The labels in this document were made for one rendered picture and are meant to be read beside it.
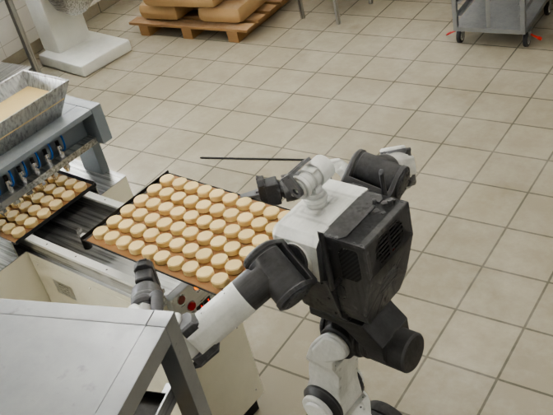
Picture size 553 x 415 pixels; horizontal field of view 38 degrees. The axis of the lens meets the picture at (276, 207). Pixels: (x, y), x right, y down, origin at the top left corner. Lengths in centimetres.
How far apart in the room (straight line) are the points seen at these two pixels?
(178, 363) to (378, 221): 94
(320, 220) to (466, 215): 220
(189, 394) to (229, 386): 196
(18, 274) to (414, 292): 171
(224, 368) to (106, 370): 202
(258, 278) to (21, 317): 82
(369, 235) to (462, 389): 151
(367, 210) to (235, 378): 131
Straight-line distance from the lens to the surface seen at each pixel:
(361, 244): 189
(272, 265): 189
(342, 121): 504
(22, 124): 309
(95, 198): 318
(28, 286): 322
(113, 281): 278
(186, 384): 115
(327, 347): 227
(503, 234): 400
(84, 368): 107
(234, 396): 317
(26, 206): 326
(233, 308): 190
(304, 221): 200
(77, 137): 329
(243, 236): 238
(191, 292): 272
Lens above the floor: 252
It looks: 35 degrees down
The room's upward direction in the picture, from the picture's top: 14 degrees counter-clockwise
